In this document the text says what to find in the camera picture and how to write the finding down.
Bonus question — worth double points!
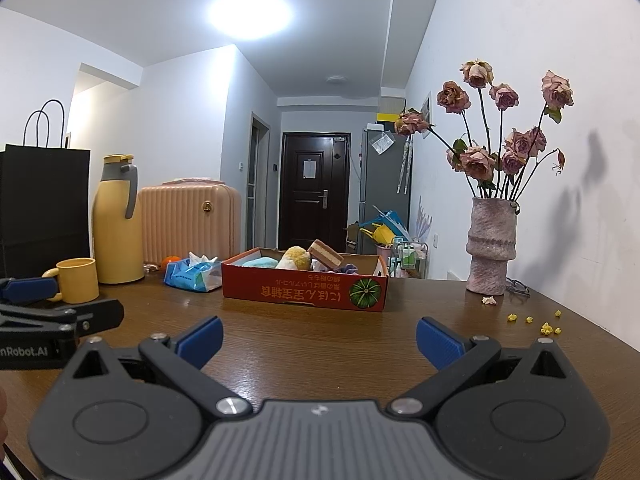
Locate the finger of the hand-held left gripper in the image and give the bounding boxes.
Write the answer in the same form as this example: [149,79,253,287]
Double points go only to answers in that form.
[0,276,60,306]
[77,299,125,335]

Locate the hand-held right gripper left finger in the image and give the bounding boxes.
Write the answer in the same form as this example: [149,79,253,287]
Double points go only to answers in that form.
[71,316,253,418]

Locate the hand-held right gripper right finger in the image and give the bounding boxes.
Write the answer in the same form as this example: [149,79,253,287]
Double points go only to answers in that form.
[387,316,568,418]

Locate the red cardboard box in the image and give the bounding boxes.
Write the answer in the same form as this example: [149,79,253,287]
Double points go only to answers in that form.
[221,247,390,313]

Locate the yellow and white plush toy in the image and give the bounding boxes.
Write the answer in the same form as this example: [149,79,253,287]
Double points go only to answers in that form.
[276,246,313,271]

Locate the pink sponge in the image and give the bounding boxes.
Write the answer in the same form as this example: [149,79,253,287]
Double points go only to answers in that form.
[307,240,345,270]

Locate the yellow mug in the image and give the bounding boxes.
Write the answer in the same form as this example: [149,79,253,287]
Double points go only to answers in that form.
[41,258,100,304]

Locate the blue tissue pack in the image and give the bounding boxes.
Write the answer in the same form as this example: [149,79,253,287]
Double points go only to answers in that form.
[164,252,223,293]

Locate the yellow thermos jug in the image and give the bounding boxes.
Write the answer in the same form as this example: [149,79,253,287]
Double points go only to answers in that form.
[92,154,146,285]

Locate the black paper bag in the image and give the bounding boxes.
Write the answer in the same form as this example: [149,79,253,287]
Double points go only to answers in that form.
[0,100,92,281]

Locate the scattered yellow crumbs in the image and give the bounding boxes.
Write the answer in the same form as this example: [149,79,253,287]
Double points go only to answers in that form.
[506,310,563,337]

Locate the pink textured vase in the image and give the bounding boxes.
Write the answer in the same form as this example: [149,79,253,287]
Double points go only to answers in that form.
[466,196,521,295]

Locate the pink ribbed suitcase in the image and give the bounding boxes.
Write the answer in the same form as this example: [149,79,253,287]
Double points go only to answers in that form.
[136,177,243,267]

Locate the dark brown entrance door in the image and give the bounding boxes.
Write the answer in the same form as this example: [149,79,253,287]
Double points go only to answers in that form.
[278,131,351,253]

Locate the grey interior door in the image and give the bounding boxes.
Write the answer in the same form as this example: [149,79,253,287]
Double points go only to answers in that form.
[248,112,271,251]

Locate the grey refrigerator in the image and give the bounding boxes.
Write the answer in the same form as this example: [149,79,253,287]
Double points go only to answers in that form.
[357,127,411,233]

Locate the folded umbrella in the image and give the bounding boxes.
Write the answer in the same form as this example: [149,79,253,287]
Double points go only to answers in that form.
[397,135,415,195]

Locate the bunch of dried pink roses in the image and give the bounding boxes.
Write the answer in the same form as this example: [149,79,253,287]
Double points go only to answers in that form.
[395,59,575,201]

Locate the bright ceiling light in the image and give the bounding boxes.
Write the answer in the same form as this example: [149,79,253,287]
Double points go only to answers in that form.
[207,0,293,41]

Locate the wire rack with bottles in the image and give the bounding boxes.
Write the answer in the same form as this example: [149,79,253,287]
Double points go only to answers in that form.
[392,240,428,278]

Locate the purple flower wall decoration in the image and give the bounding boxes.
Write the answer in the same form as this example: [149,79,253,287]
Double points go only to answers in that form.
[414,196,435,241]

